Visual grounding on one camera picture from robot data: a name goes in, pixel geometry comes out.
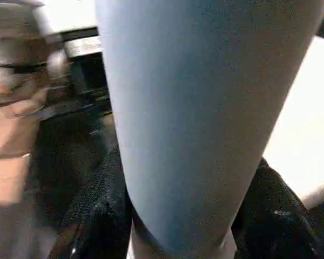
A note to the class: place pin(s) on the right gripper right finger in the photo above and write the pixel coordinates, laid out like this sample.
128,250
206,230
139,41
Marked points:
272,224

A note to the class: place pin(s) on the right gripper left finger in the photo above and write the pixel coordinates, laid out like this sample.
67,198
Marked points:
105,210

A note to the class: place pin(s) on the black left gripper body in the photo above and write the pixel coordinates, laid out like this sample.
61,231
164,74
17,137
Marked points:
89,75

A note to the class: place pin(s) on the white plastic table top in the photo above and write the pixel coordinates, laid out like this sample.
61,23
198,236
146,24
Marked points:
299,121

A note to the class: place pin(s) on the white plastic table leg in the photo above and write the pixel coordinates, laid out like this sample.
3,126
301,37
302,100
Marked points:
191,108

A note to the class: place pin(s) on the black mat cloth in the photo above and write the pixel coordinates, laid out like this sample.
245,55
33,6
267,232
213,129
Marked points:
70,162

